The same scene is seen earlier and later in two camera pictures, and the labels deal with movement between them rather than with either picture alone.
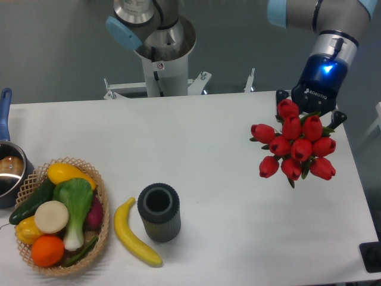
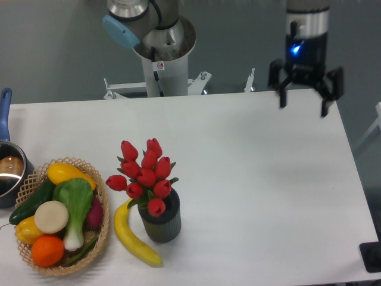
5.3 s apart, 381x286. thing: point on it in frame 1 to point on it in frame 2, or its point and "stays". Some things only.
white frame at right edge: [377, 122] stays
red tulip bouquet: [298, 148] to [147, 183]
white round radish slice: [51, 217] stays
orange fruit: [47, 251] stays
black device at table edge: [371, 253] stays
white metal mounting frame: [196, 86] stays
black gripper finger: [339, 117] to [331, 87]
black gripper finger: [280, 95] to [278, 79]
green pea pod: [81, 252] stays
